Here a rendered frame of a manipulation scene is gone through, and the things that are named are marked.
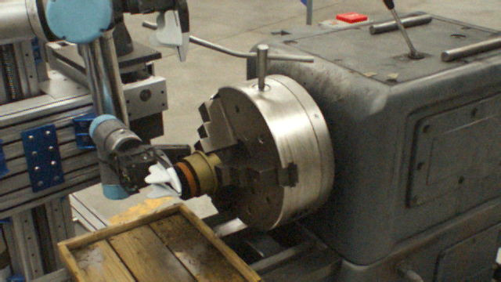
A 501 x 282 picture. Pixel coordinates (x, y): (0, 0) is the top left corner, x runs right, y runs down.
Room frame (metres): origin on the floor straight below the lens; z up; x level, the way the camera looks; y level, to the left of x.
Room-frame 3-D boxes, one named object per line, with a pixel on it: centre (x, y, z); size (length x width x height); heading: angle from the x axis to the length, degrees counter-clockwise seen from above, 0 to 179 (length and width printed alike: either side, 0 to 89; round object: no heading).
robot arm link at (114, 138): (1.11, 0.28, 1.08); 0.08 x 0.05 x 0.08; 124
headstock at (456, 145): (1.32, -0.34, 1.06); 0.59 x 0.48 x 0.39; 124
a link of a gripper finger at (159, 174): (0.95, 0.18, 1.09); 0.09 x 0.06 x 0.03; 34
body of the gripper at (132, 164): (1.04, 0.24, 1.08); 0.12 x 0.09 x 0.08; 34
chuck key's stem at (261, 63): (1.07, -0.01, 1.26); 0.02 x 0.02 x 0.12; 83
